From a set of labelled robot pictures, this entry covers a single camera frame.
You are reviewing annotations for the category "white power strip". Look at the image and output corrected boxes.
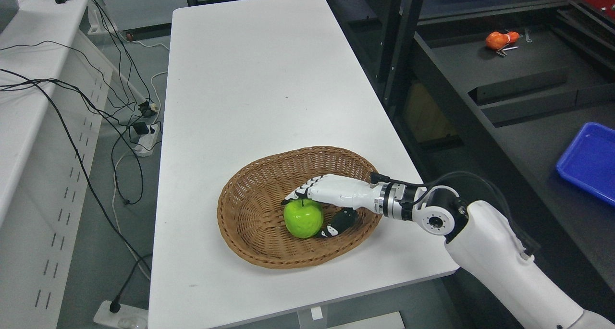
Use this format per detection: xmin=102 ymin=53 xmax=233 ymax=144
xmin=133 ymin=122 xmax=160 ymax=158
xmin=94 ymin=300 xmax=148 ymax=329

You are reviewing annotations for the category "white table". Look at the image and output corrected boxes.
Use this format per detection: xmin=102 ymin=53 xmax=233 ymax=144
xmin=148 ymin=0 xmax=458 ymax=329

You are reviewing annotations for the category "white power strip far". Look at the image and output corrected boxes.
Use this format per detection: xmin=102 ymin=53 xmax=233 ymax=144
xmin=133 ymin=122 xmax=160 ymax=158

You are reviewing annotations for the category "brown wicker basket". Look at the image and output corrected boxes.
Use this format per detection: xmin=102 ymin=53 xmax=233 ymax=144
xmin=217 ymin=146 xmax=381 ymax=269

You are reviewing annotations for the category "white side desk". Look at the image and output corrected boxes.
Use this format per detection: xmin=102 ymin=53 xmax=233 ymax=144
xmin=0 ymin=0 xmax=114 ymax=329

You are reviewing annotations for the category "black shelf rack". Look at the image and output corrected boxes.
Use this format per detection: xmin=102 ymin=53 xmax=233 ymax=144
xmin=330 ymin=0 xmax=614 ymax=320

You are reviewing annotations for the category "white power strip near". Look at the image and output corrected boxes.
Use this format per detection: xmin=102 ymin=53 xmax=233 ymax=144
xmin=94 ymin=300 xmax=148 ymax=329

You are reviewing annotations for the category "green apple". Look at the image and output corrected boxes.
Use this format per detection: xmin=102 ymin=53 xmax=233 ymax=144
xmin=283 ymin=198 xmax=324 ymax=239

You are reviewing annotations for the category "blue plastic tray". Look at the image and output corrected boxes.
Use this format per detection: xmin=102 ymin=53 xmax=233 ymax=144
xmin=556 ymin=122 xmax=615 ymax=206

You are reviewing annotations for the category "orange toy fruit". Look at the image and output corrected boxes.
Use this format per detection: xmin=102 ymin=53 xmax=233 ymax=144
xmin=485 ymin=31 xmax=520 ymax=57

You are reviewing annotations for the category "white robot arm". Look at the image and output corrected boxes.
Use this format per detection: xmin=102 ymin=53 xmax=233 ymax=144
xmin=370 ymin=171 xmax=614 ymax=329

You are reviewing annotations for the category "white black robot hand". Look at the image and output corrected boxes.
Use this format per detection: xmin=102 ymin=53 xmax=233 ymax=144
xmin=281 ymin=174 xmax=388 ymax=238

